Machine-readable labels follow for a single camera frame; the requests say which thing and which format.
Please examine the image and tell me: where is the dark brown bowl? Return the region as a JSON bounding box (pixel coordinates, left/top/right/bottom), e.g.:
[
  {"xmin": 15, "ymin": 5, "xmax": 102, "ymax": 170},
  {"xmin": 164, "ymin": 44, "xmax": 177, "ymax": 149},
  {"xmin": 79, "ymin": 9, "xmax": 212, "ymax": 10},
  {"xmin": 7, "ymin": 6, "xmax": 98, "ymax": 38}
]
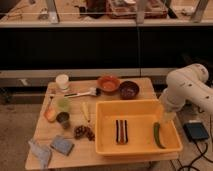
[{"xmin": 119, "ymin": 81, "xmax": 140, "ymax": 100}]

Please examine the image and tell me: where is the orange bowl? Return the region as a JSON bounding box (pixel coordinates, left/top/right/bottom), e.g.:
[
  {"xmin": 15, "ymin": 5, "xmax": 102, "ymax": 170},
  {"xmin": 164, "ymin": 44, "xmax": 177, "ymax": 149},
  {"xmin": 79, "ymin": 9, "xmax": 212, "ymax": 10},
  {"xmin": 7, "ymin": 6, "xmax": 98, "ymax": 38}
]
[{"xmin": 97, "ymin": 75, "xmax": 120, "ymax": 93}]

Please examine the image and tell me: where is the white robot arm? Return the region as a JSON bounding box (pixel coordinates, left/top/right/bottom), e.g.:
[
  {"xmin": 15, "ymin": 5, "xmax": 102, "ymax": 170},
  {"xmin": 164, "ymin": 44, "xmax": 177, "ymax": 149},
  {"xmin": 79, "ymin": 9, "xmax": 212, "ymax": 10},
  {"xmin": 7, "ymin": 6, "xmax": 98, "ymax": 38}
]
[{"xmin": 159, "ymin": 63, "xmax": 213, "ymax": 123}]

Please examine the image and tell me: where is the white handled brush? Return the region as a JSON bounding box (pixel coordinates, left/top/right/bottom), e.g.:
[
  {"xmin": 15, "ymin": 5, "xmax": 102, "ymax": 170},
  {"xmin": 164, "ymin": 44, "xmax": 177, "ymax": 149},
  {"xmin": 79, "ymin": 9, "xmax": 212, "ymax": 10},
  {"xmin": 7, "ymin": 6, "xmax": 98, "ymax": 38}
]
[{"xmin": 65, "ymin": 87, "xmax": 101, "ymax": 98}]

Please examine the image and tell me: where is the light green cup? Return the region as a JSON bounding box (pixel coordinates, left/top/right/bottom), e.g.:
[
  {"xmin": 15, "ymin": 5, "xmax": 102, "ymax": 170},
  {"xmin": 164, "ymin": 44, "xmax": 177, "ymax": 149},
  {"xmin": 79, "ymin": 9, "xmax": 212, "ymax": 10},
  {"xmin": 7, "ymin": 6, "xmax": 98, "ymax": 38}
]
[{"xmin": 57, "ymin": 98, "xmax": 70, "ymax": 112}]

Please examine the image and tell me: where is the green chili pepper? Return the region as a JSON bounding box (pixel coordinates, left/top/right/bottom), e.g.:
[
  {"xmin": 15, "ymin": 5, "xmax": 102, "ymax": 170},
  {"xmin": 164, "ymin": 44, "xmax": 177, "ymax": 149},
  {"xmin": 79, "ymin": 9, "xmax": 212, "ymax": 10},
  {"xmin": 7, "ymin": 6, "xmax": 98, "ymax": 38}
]
[{"xmin": 153, "ymin": 122, "xmax": 165, "ymax": 149}]

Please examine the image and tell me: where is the dark grape bunch toy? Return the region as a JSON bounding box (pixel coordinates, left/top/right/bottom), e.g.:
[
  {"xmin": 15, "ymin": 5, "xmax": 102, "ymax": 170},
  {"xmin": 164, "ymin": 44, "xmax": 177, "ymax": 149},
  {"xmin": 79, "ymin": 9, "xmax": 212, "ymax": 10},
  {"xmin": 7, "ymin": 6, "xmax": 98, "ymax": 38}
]
[{"xmin": 74, "ymin": 125, "xmax": 95, "ymax": 141}]

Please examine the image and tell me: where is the black foot pedal box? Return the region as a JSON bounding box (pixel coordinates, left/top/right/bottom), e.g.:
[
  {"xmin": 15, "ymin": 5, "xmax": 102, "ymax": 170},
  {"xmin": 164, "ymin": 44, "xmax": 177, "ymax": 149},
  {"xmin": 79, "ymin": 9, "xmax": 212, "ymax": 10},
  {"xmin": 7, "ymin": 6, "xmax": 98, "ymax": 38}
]
[{"xmin": 183, "ymin": 122, "xmax": 209, "ymax": 141}]

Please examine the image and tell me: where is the grey blue crumpled cloth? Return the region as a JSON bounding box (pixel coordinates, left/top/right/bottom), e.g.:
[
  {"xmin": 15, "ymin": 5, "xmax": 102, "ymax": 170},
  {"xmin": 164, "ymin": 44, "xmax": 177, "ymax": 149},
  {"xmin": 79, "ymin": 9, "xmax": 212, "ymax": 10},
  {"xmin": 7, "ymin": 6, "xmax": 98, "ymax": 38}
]
[{"xmin": 28, "ymin": 139, "xmax": 52, "ymax": 170}]

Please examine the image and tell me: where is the dark green cup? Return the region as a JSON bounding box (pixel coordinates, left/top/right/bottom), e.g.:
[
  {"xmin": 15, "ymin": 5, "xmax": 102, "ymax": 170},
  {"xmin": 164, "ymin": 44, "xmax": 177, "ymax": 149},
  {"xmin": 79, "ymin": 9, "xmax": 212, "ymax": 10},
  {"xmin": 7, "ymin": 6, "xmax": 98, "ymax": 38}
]
[{"xmin": 56, "ymin": 112, "xmax": 70, "ymax": 129}]

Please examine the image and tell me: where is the orange fruit slice toy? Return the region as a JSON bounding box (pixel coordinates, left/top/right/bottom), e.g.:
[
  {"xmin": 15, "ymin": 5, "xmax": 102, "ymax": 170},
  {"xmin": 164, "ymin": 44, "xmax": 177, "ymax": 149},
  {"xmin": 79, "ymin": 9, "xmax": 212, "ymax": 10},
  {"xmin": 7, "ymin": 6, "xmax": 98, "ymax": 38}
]
[{"xmin": 44, "ymin": 107, "xmax": 57, "ymax": 122}]

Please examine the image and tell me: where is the white cup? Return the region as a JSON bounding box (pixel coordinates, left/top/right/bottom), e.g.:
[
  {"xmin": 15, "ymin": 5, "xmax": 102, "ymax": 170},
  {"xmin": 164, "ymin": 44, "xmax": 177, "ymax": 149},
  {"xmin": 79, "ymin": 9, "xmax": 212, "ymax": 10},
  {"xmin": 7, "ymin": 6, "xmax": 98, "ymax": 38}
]
[{"xmin": 55, "ymin": 74, "xmax": 69, "ymax": 92}]

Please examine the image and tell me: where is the blue sponge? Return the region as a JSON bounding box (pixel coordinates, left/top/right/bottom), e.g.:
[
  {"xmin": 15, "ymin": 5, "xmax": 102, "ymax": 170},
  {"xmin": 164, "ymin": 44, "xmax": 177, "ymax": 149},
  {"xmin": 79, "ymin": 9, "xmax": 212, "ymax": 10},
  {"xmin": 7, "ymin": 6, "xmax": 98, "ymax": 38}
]
[{"xmin": 50, "ymin": 135, "xmax": 74, "ymax": 156}]

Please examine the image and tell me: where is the yellow banana toy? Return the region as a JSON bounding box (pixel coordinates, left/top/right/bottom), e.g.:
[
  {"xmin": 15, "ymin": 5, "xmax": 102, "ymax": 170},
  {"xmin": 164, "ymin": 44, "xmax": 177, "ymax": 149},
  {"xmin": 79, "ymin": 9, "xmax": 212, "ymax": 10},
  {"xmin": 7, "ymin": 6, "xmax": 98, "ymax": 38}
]
[{"xmin": 82, "ymin": 102, "xmax": 90, "ymax": 122}]

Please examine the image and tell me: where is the yellow plastic tray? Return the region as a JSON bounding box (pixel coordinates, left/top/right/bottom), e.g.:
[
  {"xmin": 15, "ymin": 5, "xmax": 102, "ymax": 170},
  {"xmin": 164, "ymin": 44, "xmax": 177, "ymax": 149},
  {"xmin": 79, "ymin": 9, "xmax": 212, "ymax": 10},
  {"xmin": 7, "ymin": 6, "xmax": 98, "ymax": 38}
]
[{"xmin": 95, "ymin": 99, "xmax": 183, "ymax": 156}]

